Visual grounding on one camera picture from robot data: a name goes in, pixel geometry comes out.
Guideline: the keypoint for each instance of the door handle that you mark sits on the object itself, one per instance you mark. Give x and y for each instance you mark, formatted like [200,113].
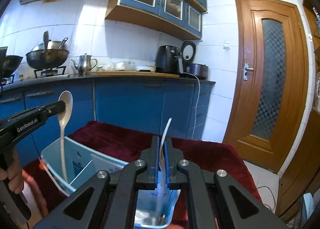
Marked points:
[246,69]

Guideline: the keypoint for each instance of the steel kettle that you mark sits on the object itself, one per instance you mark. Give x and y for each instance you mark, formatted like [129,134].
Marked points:
[85,65]

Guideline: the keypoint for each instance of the dark slow cooker pot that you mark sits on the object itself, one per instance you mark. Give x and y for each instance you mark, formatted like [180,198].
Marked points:
[199,70]

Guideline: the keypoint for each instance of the light blue utensil holder box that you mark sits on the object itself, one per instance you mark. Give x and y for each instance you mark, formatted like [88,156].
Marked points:
[154,209]

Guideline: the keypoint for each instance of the gas stove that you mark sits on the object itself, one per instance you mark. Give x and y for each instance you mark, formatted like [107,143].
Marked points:
[43,73]

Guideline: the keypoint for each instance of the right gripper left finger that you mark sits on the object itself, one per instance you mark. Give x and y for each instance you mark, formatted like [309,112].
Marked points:
[107,200]

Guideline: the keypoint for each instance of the wooden door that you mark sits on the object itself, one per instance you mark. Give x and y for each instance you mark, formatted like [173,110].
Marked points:
[268,108]

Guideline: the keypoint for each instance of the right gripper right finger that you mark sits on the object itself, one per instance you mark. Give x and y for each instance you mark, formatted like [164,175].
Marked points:
[215,199]

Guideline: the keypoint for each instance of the left hand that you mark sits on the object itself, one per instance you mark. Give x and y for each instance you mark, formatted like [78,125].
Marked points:
[14,174]

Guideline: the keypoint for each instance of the large black wok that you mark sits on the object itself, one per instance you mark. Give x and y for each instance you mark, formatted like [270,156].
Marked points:
[49,54]

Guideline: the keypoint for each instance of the blue base cabinets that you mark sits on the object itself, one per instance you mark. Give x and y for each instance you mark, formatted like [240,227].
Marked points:
[143,104]

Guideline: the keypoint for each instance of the red floral blanket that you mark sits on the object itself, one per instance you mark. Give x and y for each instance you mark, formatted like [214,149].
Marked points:
[127,144]

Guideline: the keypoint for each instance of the black air fryer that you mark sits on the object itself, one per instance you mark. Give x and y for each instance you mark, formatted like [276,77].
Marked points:
[167,60]

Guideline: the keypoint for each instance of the small black wok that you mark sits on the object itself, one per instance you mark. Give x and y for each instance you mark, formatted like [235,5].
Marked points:
[10,65]

